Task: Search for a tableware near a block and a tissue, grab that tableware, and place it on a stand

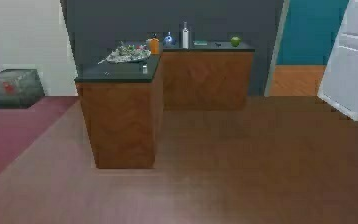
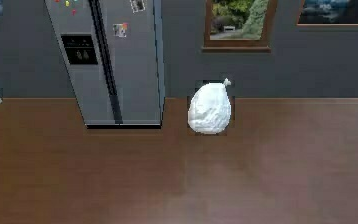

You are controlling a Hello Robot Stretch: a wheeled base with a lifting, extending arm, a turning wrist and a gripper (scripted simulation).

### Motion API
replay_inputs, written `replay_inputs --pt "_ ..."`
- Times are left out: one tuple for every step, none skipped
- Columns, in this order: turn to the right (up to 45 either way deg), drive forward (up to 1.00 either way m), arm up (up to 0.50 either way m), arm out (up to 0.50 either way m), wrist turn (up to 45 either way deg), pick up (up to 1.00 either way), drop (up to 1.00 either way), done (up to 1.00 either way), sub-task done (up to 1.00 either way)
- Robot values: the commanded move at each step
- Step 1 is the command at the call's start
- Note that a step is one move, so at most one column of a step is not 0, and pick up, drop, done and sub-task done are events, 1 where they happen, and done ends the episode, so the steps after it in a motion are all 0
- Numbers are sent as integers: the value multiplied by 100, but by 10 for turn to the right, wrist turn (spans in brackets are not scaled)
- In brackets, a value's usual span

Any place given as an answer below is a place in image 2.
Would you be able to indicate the white tied rubbish bag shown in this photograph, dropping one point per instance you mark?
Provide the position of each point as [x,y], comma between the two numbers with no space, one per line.
[209,108]

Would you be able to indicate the grey double door fridge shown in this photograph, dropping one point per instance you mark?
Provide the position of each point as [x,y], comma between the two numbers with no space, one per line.
[133,83]

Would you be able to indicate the brown framed window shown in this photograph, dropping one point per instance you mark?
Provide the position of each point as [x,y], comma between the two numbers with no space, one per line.
[239,23]

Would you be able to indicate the brown framed dark picture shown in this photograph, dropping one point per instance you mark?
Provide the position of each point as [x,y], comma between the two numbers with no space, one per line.
[333,11]

